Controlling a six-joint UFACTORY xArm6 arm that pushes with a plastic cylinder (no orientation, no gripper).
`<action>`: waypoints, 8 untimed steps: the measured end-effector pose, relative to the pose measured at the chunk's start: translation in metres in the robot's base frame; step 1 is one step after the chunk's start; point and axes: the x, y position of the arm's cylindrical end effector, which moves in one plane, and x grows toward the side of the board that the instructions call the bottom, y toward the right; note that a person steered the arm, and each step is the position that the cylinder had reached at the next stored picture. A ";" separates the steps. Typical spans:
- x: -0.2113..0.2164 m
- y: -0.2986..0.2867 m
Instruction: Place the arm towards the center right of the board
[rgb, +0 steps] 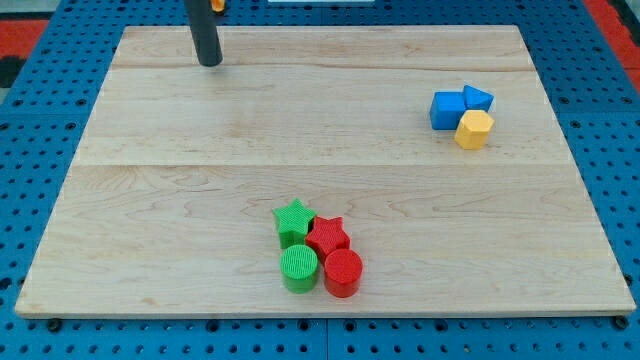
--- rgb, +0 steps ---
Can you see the light wooden board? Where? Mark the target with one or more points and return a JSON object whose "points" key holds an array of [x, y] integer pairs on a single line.
{"points": [[166, 211]]}

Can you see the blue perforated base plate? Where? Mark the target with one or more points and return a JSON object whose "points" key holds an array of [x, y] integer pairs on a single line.
{"points": [[47, 107]]}

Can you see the blue cube block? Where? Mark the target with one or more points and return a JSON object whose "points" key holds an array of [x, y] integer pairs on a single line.
{"points": [[446, 110]]}

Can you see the red star block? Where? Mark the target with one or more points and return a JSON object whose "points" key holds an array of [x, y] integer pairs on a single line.
{"points": [[327, 236]]}

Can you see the red cylinder block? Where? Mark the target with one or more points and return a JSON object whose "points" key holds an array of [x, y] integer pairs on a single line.
{"points": [[343, 269]]}

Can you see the blue triangular prism block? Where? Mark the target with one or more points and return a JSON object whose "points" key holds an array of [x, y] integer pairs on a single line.
{"points": [[477, 99]]}

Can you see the green star block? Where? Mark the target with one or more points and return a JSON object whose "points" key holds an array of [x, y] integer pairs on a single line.
{"points": [[292, 223]]}

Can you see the green cylinder block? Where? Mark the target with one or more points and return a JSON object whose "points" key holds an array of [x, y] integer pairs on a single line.
{"points": [[299, 268]]}

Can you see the orange part behind arm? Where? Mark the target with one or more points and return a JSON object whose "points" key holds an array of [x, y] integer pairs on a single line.
{"points": [[218, 6]]}

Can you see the yellow hexagonal block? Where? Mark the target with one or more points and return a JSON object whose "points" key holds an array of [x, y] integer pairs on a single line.
{"points": [[473, 129]]}

